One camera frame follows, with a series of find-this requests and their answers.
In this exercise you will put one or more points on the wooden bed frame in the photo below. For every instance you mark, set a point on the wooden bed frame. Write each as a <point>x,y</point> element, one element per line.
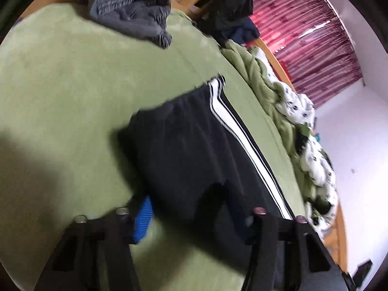
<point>282,69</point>

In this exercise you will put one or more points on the grey jeans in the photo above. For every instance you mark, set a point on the grey jeans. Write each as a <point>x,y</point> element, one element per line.
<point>133,18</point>

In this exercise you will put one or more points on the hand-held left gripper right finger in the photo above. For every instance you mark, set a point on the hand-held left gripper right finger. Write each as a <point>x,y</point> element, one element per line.
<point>266,233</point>

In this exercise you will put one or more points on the white floral green quilt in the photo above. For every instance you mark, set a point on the white floral green quilt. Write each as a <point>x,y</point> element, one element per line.
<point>291,103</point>

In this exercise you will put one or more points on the red floral curtain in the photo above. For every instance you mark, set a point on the red floral curtain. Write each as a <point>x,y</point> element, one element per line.
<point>303,21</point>

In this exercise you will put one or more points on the navy blue garment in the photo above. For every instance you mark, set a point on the navy blue garment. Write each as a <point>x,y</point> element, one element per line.
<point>245,31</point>

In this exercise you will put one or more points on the green fleece bed sheet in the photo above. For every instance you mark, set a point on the green fleece bed sheet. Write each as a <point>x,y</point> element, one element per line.
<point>75,97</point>

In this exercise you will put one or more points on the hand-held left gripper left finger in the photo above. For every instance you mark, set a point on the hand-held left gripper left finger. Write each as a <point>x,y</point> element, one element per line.
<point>144,218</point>

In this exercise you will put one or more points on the black flat object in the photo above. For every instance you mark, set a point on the black flat object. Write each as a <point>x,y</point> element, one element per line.
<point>362,272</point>

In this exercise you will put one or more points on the black pants with white stripes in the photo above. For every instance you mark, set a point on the black pants with white stripes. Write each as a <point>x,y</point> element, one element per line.
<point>188,157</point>

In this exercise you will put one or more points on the black jacket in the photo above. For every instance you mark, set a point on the black jacket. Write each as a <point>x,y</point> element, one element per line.
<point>230,3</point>

